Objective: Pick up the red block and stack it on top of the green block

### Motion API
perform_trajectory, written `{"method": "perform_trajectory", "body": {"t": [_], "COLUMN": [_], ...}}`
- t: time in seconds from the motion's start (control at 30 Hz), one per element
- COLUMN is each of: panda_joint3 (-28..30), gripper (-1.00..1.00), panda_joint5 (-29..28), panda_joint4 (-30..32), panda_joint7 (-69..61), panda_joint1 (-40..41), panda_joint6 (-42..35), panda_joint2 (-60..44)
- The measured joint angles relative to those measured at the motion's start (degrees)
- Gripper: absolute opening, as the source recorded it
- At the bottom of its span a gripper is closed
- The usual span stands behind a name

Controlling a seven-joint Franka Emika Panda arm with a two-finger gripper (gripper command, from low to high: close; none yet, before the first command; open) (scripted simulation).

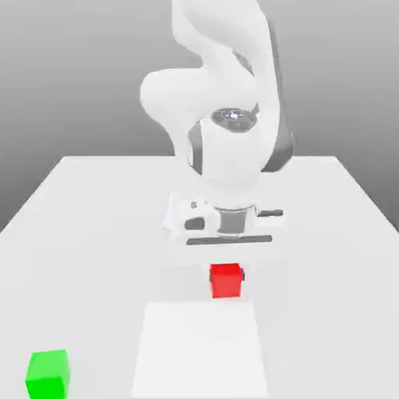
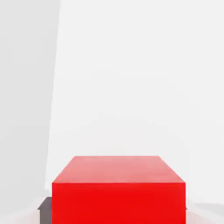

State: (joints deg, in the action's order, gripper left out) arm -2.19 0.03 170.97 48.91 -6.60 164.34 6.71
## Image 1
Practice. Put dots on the small green cube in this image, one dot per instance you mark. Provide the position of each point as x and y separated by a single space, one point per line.
47 375

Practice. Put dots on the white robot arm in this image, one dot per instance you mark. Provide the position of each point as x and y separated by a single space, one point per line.
230 162

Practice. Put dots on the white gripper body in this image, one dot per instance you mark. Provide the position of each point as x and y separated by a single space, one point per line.
229 240

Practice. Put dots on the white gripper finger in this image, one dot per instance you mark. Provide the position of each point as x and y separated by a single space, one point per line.
243 275

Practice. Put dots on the small red cube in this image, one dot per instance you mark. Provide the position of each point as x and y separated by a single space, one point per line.
225 280

